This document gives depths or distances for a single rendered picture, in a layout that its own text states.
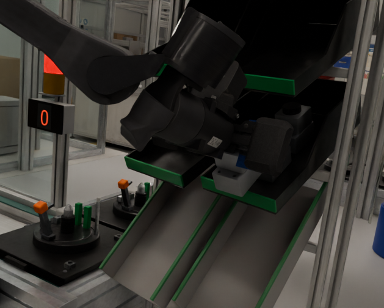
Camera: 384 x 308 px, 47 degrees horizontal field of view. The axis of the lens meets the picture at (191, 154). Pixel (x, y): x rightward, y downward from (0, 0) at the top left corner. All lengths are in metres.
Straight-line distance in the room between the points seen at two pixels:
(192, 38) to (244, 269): 0.42
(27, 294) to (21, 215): 0.45
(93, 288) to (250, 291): 0.30
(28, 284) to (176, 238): 0.28
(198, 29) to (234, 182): 0.22
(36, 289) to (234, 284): 0.35
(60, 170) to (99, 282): 0.41
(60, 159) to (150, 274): 0.50
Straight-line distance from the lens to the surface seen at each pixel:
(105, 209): 1.20
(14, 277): 0.90
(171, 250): 0.79
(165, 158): 0.76
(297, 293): 1.15
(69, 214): 0.98
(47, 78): 1.13
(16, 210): 1.27
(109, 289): 0.91
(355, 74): 0.70
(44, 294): 0.84
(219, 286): 0.74
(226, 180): 0.58
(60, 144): 1.17
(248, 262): 0.74
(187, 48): 0.44
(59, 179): 1.20
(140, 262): 0.81
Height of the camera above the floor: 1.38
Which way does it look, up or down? 12 degrees down
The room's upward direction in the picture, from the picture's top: 6 degrees clockwise
